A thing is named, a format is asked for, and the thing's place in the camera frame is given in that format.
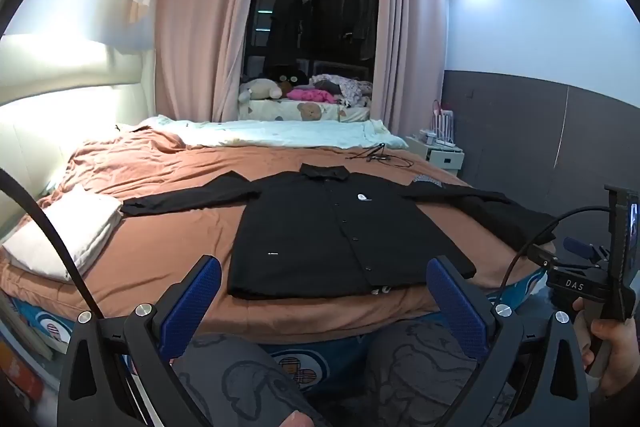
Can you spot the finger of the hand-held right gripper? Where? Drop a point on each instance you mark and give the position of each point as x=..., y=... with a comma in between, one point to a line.
x=577, y=248

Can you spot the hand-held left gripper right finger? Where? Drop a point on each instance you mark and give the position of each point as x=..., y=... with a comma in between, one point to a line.
x=460, y=307

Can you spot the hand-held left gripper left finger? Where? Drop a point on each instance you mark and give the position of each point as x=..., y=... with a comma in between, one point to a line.
x=186, y=307

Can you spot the black button shirt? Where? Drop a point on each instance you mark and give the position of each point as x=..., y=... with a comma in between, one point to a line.
x=310, y=232

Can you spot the floral clothes pile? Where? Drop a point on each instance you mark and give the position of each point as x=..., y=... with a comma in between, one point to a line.
x=350, y=89

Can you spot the person's right hand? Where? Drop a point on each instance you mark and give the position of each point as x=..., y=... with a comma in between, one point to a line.
x=617, y=352

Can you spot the person's left hand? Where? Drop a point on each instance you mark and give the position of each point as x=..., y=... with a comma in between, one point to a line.
x=299, y=421

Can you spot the person's left leg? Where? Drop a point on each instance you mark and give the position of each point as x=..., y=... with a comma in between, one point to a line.
x=235, y=382

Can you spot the bed with orange sheet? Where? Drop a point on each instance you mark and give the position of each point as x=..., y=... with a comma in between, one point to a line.
x=175, y=187

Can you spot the blue printed bed sheet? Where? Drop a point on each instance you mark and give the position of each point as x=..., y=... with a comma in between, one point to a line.
x=295, y=362

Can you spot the folded white cloth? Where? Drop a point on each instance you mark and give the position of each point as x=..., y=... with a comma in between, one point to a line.
x=60, y=232

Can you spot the white nightstand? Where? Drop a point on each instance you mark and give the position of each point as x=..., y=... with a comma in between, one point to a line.
x=445, y=159

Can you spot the white striped rack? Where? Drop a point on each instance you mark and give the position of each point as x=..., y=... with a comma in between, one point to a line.
x=445, y=122

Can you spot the pale blue quilt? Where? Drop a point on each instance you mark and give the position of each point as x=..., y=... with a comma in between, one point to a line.
x=280, y=134

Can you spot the bear print bedding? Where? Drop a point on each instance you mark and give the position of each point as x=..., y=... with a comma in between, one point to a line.
x=280, y=109

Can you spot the cream headboard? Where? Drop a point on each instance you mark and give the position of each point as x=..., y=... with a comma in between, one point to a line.
x=60, y=117

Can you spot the beige plush toy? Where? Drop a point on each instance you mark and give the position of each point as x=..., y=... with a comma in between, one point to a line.
x=260, y=88

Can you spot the pink garment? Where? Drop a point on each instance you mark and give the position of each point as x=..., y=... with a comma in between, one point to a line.
x=310, y=95

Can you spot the pink curtain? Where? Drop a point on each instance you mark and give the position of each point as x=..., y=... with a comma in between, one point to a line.
x=415, y=57
x=200, y=32

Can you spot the black plush toy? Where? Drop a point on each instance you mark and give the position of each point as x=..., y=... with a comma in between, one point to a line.
x=290, y=74

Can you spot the dark hanging coat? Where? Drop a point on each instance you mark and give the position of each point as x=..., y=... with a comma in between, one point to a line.
x=285, y=22

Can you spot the dark hanging garments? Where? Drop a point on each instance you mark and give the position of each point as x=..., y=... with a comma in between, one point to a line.
x=345, y=12

